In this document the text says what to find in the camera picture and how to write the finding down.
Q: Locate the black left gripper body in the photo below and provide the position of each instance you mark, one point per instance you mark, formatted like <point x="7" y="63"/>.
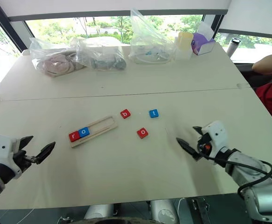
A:
<point x="22" y="158"/>

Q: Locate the silver robot left leg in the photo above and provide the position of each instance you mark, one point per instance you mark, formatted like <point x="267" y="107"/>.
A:
<point x="98" y="212"/>

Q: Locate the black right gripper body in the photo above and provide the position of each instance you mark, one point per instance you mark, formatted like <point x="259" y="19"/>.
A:
<point x="202" y="145"/>

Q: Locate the silver robot leg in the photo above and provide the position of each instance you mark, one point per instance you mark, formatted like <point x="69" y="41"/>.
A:
<point x="98" y="212"/>
<point x="165" y="211"/>

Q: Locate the red tile letter o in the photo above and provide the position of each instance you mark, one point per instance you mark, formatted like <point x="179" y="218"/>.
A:
<point x="142" y="133"/>

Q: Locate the purple and white box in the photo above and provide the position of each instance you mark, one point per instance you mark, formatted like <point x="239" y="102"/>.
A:
<point x="203" y="43"/>

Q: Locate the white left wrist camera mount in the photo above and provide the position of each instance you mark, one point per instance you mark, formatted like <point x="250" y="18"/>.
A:
<point x="3" y="149"/>

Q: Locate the black table bracket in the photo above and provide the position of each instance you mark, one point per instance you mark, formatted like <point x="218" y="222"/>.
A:
<point x="201" y="210"/>

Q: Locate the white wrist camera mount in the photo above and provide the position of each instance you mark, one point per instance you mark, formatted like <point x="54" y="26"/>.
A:
<point x="216" y="136"/>
<point x="3" y="149"/>

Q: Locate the blue tile letter o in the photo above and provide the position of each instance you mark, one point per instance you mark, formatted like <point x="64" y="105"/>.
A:
<point x="83" y="132"/>

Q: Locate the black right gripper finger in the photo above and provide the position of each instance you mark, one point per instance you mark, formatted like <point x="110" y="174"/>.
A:
<point x="197" y="129"/>
<point x="186" y="146"/>

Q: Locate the plastic bag with grey items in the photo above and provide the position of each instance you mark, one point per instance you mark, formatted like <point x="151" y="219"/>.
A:
<point x="102" y="54"/>

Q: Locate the clear cup with yellow lid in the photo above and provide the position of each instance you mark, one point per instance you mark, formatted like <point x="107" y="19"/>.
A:
<point x="184" y="46"/>

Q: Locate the tall clear plastic bag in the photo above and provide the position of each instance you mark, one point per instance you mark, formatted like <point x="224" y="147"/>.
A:
<point x="149" y="39"/>

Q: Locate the red tile letter b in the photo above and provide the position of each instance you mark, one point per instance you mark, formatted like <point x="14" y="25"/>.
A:
<point x="125" y="114"/>

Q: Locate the silver robot right leg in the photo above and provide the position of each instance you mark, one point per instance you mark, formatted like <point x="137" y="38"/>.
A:
<point x="165" y="211"/>

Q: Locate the wooden letter tray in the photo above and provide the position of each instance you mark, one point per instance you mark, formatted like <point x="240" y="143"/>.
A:
<point x="93" y="131"/>

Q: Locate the white bottle with black cap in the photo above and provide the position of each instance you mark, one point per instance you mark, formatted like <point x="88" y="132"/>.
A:
<point x="233" y="46"/>

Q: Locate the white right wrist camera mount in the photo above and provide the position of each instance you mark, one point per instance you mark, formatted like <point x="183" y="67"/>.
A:
<point x="216" y="136"/>

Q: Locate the plastic bag with pink items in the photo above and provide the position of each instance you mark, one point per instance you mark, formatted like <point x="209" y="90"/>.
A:
<point x="53" y="59"/>

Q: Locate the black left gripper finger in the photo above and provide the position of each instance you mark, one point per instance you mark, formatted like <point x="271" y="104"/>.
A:
<point x="46" y="150"/>
<point x="25" y="141"/>

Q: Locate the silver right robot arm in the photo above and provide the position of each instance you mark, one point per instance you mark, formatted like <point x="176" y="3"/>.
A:
<point x="253" y="180"/>

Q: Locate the red tile letter r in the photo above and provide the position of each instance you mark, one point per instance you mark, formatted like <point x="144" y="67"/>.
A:
<point x="74" y="136"/>

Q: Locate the blue tile letter t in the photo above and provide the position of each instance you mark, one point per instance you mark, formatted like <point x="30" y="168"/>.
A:
<point x="153" y="113"/>

